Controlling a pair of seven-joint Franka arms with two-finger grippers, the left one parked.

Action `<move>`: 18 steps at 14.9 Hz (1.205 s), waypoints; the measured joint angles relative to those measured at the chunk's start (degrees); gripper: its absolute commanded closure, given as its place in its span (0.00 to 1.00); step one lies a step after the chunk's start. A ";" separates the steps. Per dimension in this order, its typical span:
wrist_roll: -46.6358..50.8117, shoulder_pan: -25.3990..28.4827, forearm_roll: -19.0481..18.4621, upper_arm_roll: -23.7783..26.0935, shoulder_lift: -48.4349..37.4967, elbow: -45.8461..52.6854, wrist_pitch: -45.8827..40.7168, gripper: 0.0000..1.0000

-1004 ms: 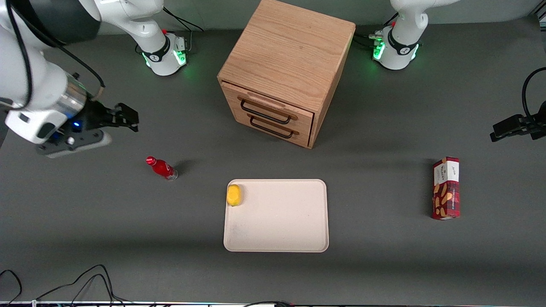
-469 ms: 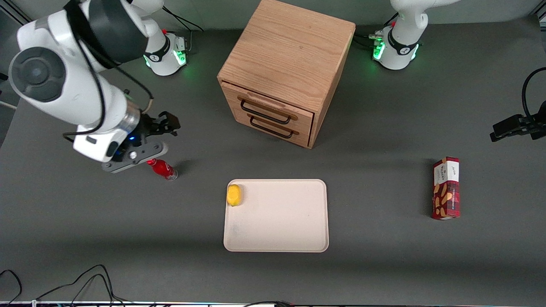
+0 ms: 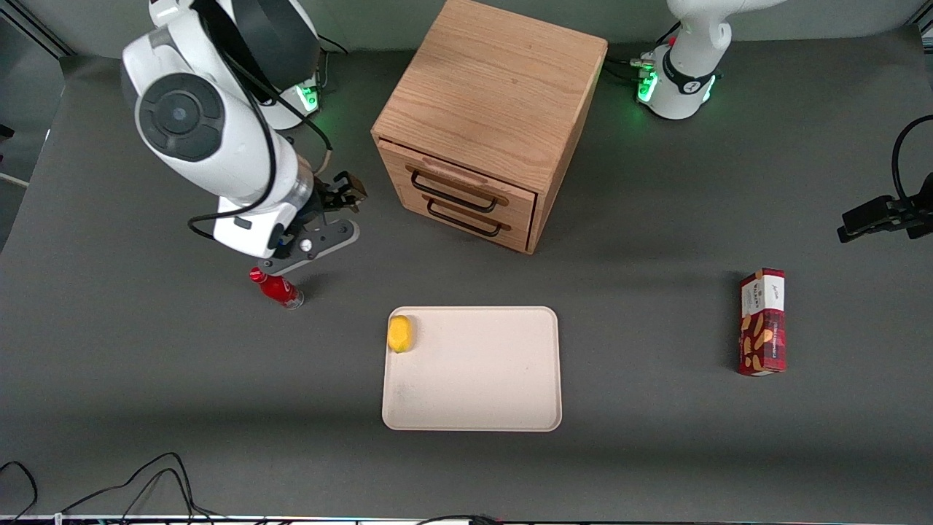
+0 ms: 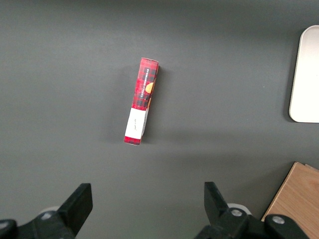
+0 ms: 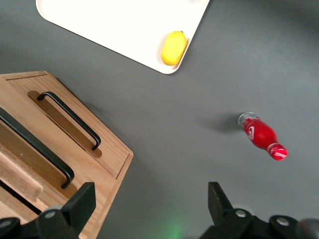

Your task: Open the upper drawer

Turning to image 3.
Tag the beige plastic tray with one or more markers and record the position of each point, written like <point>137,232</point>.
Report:
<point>481,372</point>

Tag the wooden drawer without notch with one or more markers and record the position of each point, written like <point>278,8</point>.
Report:
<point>415,204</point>

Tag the red cookie box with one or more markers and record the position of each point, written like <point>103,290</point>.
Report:
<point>762,328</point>

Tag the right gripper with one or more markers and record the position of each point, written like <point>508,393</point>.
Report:
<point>325,200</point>

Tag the wooden drawer with notch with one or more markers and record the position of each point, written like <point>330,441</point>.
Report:
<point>397,160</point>

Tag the yellow lemon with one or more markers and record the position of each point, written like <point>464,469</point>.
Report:
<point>400,334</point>

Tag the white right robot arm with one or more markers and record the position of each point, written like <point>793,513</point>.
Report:
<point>219,157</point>

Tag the small red bottle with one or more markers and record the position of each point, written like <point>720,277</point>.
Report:
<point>277,289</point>

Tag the dark metal frame bar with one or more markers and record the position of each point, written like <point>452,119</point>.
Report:
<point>36,33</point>

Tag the wooden drawer cabinet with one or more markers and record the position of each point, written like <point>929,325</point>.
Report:
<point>496,80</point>

